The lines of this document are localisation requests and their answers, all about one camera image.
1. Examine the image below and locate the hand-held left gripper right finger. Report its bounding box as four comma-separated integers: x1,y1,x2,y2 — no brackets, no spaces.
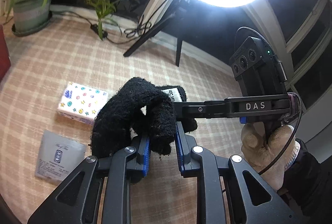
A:
176,122,299,224

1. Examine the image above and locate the small green plant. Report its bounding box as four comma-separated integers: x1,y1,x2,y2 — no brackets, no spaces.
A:
85,0,140,40

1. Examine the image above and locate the person's right forearm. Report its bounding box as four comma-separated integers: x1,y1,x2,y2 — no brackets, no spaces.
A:
276,138,332,224

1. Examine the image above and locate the black tripod stand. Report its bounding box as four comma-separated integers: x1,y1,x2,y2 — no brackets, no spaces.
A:
123,0,192,68

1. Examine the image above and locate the white window frame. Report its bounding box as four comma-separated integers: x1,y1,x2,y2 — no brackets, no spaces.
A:
244,0,332,142

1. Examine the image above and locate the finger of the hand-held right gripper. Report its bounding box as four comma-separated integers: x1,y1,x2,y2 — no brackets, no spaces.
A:
172,100,226,119

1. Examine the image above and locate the plaid tablecloth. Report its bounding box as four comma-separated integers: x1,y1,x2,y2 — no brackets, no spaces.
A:
0,12,260,224

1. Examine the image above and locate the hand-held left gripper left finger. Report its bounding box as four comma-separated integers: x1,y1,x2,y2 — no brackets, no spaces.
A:
27,133,152,224

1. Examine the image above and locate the patterned white tissue pack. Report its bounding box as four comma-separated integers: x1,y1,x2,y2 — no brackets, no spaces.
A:
57,81,108,125

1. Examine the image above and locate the black power cable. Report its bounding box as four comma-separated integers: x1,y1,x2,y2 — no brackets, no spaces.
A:
89,13,153,44

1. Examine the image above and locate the grey sachet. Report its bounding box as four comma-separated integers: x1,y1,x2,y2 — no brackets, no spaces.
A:
34,130,87,184

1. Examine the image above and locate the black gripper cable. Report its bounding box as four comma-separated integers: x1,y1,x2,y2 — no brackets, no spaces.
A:
235,27,304,176

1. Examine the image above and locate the dark red box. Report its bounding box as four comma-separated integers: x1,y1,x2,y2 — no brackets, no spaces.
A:
0,26,11,82

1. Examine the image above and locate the black knit glove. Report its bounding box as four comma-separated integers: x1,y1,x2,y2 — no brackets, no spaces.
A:
89,77,198,160

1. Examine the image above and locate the person's right hand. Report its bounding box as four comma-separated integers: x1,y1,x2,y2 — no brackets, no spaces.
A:
241,123,301,189

